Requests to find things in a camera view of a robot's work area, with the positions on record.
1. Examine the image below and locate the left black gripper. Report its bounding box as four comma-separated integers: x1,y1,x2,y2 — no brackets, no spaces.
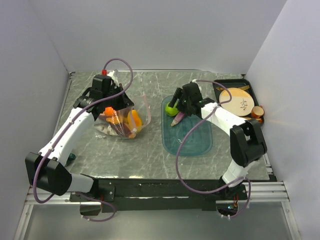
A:
103,83,134,111

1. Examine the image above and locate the green apple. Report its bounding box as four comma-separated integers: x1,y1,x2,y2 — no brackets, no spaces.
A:
164,102,179,117

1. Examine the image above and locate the purple eggplant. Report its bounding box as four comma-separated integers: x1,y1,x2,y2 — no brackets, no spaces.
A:
171,112,185,127

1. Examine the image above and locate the orange tangerine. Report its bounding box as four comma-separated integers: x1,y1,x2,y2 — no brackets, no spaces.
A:
103,106,115,118

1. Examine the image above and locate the clear zip top bag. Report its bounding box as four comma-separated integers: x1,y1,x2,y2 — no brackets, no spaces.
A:
93,93,152,139

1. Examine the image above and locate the orange mango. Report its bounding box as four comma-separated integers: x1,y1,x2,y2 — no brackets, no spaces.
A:
127,109,142,132

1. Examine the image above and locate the sliced ham piece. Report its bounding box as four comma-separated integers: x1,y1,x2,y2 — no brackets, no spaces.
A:
117,123,136,139

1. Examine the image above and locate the grey toy fish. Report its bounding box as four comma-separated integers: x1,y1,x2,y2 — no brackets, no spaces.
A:
94,123,118,136

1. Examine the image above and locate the teal transparent food tray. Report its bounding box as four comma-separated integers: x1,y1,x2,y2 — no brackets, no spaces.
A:
161,94,214,157

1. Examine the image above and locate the red apple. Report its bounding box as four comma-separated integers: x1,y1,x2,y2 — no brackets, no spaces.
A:
117,112,129,124

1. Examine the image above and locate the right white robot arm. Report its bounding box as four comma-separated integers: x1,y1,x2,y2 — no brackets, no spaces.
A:
169,79,267,199

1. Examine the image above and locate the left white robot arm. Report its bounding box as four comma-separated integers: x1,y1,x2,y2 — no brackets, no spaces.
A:
25,70,134,201

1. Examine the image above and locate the cream and orange plate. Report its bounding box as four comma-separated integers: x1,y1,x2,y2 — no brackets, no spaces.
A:
221,87,255,117

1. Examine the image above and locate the wooden fork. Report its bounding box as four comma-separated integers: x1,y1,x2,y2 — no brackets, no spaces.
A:
215,85,250,91

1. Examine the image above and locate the small brown ceramic cup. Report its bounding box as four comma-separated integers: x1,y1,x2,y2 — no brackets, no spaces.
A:
250,106,265,119

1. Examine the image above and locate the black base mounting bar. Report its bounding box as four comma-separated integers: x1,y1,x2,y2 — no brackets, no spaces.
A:
37,177,278,214

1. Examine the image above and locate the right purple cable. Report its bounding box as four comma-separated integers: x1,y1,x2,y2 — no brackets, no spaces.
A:
175,79,252,219

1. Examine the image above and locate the purple cable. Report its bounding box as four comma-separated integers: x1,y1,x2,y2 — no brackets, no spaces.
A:
175,79,252,219
32,58,133,223

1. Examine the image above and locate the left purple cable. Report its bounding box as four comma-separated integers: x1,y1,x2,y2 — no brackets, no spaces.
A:
32,58,133,223

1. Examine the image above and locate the aluminium rail frame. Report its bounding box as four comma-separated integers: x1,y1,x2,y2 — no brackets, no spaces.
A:
15,182,302,240

